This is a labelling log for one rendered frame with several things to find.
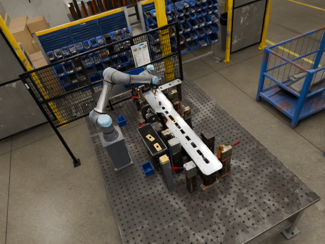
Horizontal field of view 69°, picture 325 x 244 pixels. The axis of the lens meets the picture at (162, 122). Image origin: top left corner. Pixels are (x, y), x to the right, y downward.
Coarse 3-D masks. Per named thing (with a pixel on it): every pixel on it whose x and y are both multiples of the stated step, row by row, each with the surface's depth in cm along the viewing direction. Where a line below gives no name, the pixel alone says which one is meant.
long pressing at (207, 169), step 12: (156, 96) 278; (156, 108) 262; (168, 120) 245; (180, 120) 243; (180, 132) 230; (192, 132) 228; (204, 144) 215; (192, 156) 207; (204, 156) 205; (204, 168) 196; (216, 168) 195
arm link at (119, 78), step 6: (120, 72) 206; (114, 78) 204; (120, 78) 204; (126, 78) 206; (132, 78) 212; (138, 78) 217; (144, 78) 223; (150, 78) 229; (156, 78) 231; (120, 84) 209; (126, 84) 211
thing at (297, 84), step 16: (320, 48) 380; (272, 80) 343; (288, 80) 395; (304, 80) 338; (320, 80) 297; (256, 96) 392; (272, 96) 375; (288, 96) 369; (304, 96) 302; (320, 96) 359; (288, 112) 340; (304, 112) 340
